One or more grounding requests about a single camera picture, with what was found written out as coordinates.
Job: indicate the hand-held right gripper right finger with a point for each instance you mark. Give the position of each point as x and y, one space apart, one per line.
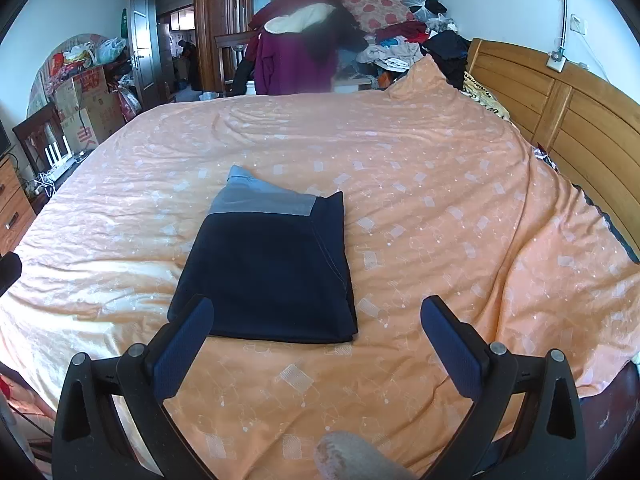
450 345

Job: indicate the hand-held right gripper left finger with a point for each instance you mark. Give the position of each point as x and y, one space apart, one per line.
182 345

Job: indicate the navy blue pants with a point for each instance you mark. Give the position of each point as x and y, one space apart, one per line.
270 270

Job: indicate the pile of clothes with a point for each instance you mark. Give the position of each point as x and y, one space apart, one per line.
400 50

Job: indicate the person's right hand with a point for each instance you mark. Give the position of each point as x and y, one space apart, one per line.
350 460

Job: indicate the wooden drawer cabinet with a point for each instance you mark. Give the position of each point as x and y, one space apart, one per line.
12 210

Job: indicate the white router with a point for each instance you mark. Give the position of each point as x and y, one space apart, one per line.
57 157

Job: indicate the orange printed blanket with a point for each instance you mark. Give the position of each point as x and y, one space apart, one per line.
425 210

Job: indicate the dark wooden chair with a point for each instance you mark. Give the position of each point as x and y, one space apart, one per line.
25 127

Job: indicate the large red print cardboard box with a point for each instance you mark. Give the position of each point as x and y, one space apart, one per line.
90 130

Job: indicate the small red print cardboard box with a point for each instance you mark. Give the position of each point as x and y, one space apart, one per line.
90 87

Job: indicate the heap of plastic bags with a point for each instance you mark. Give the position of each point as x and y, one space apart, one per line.
105 50

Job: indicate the yellow printed cloth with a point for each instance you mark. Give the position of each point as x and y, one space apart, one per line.
482 95

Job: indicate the wooden headboard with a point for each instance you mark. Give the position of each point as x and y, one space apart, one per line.
575 120

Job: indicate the dark wooden door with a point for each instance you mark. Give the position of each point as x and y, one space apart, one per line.
142 35

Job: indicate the green bottle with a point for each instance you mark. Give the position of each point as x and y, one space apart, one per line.
124 22

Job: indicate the purple coat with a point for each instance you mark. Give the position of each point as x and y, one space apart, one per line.
295 60

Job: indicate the red dotted floral pillow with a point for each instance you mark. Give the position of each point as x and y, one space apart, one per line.
375 10

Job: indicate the white wall junction box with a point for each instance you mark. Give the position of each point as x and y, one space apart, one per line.
556 61

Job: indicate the white wall socket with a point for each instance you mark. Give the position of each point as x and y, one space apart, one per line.
578 24

